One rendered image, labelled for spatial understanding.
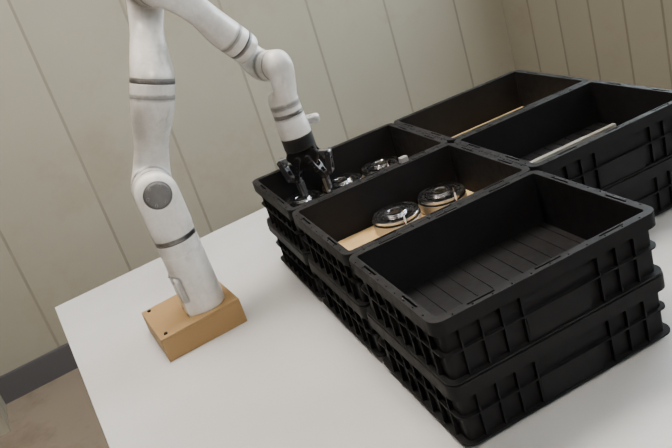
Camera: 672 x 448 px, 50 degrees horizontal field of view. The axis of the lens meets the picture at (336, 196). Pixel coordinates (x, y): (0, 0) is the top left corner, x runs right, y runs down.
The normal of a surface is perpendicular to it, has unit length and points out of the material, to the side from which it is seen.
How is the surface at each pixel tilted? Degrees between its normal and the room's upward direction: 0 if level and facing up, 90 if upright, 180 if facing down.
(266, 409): 0
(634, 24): 90
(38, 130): 90
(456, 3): 90
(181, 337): 90
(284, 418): 0
